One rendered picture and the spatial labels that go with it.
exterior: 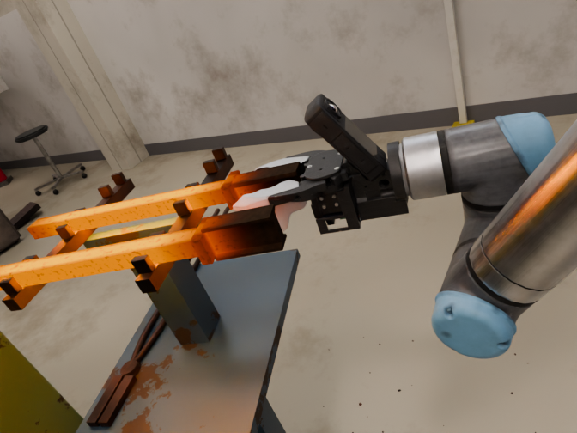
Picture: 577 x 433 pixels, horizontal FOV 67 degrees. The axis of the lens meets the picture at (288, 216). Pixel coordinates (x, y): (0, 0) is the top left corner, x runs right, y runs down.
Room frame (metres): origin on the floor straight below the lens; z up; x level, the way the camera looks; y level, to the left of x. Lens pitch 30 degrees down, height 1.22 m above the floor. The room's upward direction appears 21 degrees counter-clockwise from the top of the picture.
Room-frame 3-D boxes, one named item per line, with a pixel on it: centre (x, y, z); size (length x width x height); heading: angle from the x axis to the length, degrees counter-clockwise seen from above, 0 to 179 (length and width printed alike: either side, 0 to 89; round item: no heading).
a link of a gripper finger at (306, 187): (0.47, -0.03, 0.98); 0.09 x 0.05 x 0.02; 86
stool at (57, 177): (4.56, 2.05, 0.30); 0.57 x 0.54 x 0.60; 53
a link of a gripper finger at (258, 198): (0.48, 0.02, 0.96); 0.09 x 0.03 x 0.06; 86
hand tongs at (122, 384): (0.75, 0.27, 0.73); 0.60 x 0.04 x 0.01; 157
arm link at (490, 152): (0.41, -0.24, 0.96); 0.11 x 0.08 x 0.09; 67
